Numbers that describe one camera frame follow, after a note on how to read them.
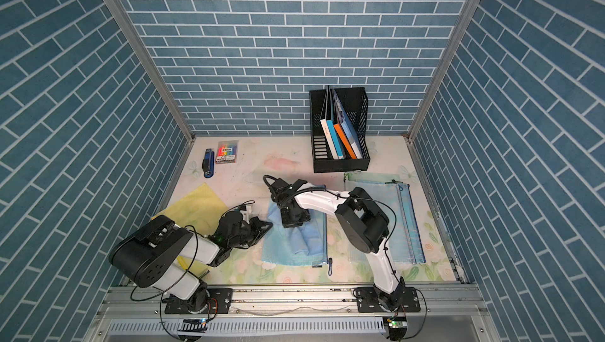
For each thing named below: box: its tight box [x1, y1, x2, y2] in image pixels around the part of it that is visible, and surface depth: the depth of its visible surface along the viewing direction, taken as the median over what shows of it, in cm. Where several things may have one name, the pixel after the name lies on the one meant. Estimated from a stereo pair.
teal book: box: [326, 119, 346, 160], surface depth 95 cm
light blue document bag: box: [390, 180, 427, 265], surface depth 90 cm
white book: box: [319, 118, 339, 160], surface depth 95 cm
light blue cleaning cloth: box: [285, 216, 323, 256], surface depth 86 cm
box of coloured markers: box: [215, 140, 239, 164], surface depth 114 cm
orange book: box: [333, 122, 357, 160], surface depth 95 cm
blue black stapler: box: [201, 148, 216, 179], surface depth 108 cm
